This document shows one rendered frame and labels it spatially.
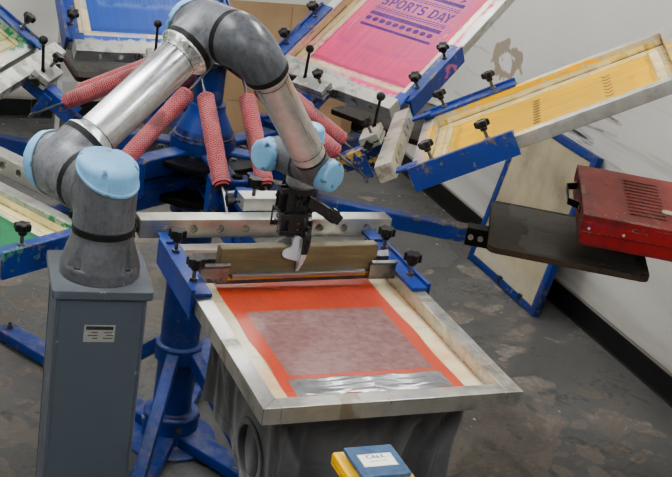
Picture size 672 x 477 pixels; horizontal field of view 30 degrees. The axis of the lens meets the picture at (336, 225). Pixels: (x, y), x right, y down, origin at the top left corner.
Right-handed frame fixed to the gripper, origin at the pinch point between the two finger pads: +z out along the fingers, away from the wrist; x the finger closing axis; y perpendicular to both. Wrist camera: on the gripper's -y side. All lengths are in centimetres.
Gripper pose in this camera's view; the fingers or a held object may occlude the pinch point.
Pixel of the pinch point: (297, 262)
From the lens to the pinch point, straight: 304.7
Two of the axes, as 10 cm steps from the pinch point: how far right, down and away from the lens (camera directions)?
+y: -9.2, 0.0, -4.0
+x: 3.7, 3.9, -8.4
